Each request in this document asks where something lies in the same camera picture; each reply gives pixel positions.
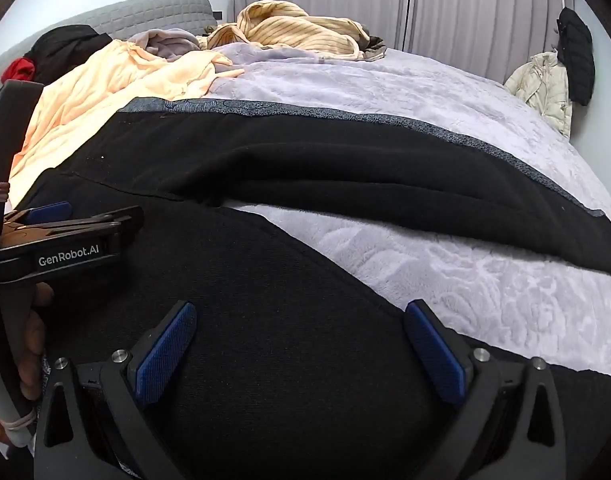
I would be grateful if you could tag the cream puffer jacket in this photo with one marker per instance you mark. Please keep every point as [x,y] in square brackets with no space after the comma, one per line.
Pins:
[545,85]

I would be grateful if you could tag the grey curtain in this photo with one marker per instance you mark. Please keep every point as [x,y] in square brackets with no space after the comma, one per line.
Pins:
[460,5]

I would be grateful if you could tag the dark olive cloth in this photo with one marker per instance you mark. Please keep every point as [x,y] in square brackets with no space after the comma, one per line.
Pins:
[375,45]

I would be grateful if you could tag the black puffer jacket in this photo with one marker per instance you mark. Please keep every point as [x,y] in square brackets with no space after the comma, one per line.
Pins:
[578,55]

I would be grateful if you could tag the red cloth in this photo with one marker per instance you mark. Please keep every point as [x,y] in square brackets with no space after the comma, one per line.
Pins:
[20,69]

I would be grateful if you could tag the person's left hand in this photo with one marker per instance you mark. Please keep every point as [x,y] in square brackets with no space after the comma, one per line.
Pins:
[35,330]

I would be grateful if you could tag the grey quilted headboard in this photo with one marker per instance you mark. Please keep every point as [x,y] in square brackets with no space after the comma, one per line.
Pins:
[150,15]

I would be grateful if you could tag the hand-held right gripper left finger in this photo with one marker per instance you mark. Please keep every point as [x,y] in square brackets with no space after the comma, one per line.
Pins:
[165,355]

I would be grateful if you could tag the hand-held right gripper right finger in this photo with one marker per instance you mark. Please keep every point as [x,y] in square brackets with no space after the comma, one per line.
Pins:
[435,355]

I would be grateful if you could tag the grey cloth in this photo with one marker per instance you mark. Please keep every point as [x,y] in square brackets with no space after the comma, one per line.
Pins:
[165,42]

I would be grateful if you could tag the black garment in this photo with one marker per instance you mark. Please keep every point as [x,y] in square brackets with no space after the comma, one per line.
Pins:
[60,50]

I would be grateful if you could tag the black pants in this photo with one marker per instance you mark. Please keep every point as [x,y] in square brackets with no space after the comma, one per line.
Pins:
[285,360]

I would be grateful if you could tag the lavender plush blanket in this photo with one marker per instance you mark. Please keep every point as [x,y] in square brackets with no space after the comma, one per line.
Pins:
[435,270]

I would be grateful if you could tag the yellow striped garment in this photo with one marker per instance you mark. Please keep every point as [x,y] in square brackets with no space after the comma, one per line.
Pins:
[295,30]

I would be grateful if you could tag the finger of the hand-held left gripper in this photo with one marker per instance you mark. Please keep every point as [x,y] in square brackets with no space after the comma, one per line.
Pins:
[110,220]
[48,211]

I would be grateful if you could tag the peach blanket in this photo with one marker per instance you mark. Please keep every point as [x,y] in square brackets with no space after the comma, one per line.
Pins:
[110,85]

